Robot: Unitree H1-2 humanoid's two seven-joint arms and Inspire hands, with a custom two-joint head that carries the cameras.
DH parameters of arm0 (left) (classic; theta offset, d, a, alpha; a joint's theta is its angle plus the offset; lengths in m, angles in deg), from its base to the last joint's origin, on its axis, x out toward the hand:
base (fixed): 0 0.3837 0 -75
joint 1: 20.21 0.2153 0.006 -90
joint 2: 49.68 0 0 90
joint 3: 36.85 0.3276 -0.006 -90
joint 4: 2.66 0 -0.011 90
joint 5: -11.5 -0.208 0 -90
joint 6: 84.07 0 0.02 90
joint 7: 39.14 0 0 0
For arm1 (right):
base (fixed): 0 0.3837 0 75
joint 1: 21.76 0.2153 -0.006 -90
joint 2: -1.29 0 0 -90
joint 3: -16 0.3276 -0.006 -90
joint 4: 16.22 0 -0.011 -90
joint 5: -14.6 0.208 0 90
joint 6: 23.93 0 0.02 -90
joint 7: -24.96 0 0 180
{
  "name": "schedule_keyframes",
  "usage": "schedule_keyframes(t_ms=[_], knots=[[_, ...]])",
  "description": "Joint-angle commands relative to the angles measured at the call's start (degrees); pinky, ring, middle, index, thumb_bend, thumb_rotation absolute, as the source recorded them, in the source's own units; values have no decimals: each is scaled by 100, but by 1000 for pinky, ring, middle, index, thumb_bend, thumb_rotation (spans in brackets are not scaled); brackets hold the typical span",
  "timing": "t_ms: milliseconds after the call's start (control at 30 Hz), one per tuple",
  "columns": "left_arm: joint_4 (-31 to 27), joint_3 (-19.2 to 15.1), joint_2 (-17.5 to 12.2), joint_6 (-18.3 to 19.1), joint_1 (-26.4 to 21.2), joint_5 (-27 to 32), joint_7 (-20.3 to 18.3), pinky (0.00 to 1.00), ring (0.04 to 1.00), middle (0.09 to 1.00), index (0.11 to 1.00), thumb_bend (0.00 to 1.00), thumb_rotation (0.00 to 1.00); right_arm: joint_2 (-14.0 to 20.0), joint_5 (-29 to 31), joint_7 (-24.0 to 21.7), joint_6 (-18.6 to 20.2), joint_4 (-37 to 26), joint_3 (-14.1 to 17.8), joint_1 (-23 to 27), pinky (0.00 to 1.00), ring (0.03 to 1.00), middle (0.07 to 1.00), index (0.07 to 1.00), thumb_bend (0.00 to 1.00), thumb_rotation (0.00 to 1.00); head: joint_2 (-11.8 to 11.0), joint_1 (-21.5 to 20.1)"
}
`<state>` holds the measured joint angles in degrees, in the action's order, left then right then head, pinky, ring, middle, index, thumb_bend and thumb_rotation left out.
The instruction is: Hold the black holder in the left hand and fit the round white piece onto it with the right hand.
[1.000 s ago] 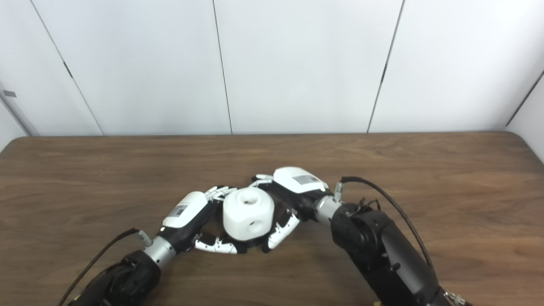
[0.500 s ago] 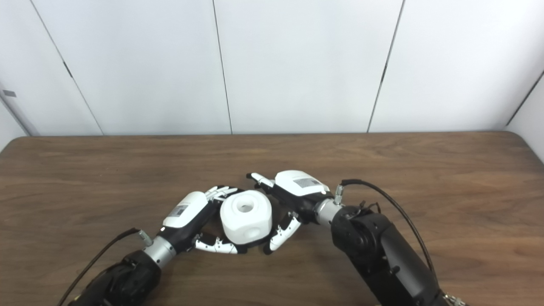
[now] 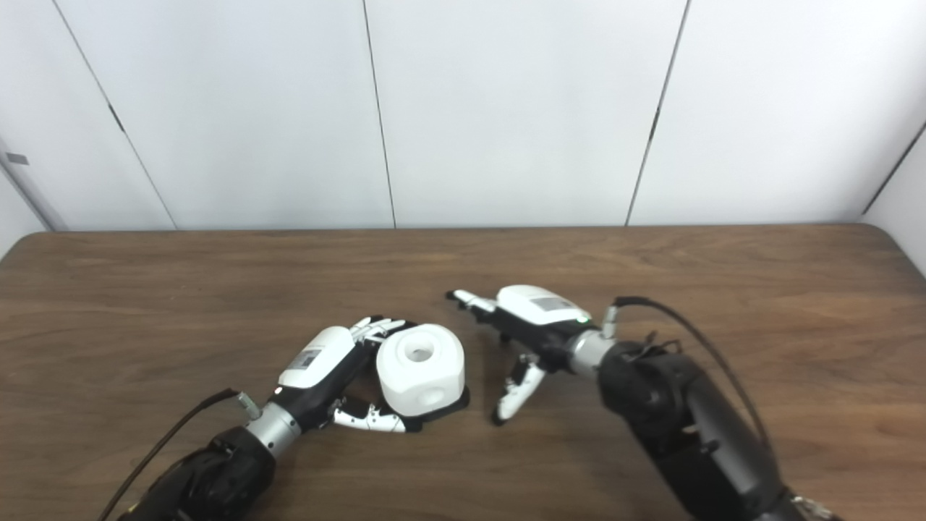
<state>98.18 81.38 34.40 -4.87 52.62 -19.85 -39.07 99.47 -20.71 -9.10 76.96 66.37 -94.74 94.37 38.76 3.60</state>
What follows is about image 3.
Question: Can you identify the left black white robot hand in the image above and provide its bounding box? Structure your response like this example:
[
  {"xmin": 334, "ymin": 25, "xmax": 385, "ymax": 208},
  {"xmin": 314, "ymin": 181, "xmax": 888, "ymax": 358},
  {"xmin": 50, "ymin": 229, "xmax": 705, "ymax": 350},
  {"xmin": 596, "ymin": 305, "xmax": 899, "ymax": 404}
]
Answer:
[{"xmin": 273, "ymin": 316, "xmax": 424, "ymax": 435}]

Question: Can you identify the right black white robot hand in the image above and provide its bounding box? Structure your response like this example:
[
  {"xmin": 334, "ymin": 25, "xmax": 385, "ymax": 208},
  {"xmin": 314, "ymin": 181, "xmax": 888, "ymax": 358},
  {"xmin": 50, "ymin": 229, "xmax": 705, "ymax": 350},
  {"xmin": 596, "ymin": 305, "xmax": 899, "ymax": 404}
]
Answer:
[{"xmin": 445, "ymin": 285, "xmax": 594, "ymax": 426}]

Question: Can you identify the round white plastic piece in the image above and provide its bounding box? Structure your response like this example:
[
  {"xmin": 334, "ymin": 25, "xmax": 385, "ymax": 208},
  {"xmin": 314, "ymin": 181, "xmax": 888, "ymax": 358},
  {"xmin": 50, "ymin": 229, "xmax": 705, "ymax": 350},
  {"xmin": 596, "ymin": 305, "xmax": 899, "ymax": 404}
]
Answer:
[{"xmin": 376, "ymin": 323, "xmax": 466, "ymax": 418}]

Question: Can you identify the black flanged holder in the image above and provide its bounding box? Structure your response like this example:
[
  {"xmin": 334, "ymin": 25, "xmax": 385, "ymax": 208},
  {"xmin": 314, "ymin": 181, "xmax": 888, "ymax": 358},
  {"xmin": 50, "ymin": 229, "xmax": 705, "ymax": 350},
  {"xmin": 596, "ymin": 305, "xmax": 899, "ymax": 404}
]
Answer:
[{"xmin": 373, "ymin": 318, "xmax": 471, "ymax": 429}]

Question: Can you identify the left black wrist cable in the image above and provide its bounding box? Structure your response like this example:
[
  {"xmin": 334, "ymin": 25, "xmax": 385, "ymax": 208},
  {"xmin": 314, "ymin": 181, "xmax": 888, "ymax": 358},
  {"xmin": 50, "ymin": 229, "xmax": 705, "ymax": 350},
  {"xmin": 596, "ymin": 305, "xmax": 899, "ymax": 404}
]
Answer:
[{"xmin": 96, "ymin": 389, "xmax": 263, "ymax": 521}]

